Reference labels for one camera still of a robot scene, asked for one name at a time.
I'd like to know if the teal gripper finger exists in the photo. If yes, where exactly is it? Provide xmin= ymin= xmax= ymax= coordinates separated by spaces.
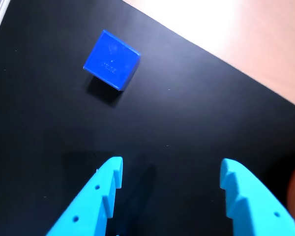
xmin=219 ymin=158 xmax=295 ymax=236
xmin=45 ymin=156 xmax=124 ymax=236

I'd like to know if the blue cube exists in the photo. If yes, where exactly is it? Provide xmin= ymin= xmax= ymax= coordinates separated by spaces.
xmin=83 ymin=29 xmax=141 ymax=92

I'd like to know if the black table mat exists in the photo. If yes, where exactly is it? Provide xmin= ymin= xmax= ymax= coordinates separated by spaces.
xmin=0 ymin=0 xmax=295 ymax=236

